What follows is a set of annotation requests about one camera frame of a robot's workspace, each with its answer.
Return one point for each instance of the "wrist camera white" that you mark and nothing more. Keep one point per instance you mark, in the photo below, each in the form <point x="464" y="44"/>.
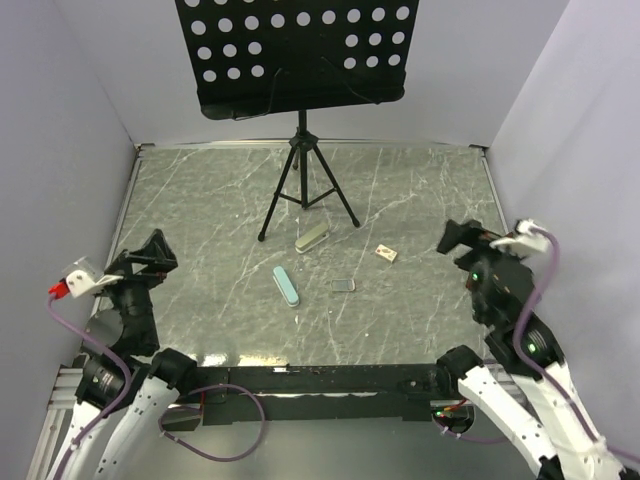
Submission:
<point x="526" y="239"/>
<point x="82" y="278"/>

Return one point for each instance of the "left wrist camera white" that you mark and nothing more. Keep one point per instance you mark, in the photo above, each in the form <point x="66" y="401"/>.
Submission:
<point x="82" y="278"/>

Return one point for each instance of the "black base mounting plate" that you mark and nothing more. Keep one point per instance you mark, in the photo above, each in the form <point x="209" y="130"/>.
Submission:
<point x="410" y="392"/>

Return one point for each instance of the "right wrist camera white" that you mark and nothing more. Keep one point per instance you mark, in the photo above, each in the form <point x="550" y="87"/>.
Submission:
<point x="526" y="239"/>

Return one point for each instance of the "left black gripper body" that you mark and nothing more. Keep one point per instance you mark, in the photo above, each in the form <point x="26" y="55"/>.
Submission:
<point x="132" y="294"/>

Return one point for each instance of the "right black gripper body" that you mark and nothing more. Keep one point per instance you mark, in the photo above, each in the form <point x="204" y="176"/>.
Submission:
<point x="476" y="261"/>

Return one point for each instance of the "light blue stapler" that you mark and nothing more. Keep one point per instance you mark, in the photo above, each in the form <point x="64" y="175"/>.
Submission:
<point x="285" y="286"/>

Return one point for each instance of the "aluminium rail frame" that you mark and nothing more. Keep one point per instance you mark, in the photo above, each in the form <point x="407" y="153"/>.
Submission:
<point x="308" y="282"/>

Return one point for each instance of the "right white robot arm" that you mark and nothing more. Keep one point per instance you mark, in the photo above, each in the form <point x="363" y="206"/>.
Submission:
<point x="553" y="433"/>

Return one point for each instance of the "black perforated music stand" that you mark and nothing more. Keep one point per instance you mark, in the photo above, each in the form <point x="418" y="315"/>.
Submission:
<point x="252" y="59"/>

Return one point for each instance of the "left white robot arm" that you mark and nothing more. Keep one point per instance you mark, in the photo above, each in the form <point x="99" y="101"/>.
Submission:
<point x="129" y="381"/>

